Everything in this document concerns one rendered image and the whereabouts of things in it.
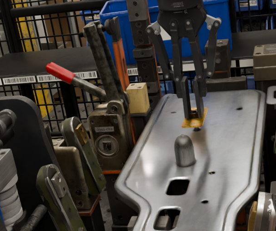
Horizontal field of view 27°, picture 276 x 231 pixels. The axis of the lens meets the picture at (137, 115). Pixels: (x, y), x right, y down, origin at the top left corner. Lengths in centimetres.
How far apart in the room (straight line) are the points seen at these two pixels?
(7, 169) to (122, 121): 39
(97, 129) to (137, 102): 11
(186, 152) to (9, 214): 30
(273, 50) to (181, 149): 42
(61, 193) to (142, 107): 40
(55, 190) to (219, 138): 35
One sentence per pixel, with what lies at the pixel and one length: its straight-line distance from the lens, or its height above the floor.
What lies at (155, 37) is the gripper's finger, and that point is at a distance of 99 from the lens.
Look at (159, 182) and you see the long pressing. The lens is 90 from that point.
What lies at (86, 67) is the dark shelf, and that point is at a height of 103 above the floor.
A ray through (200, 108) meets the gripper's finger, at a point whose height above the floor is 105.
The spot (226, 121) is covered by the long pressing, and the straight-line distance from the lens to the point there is 108.
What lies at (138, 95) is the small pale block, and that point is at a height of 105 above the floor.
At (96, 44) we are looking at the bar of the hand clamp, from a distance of 102.
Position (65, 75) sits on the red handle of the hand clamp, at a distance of 107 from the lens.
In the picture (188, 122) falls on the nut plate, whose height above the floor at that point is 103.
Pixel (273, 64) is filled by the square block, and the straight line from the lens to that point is 125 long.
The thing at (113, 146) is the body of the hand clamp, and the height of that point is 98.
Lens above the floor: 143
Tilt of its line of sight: 22 degrees down
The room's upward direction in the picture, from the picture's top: 10 degrees counter-clockwise
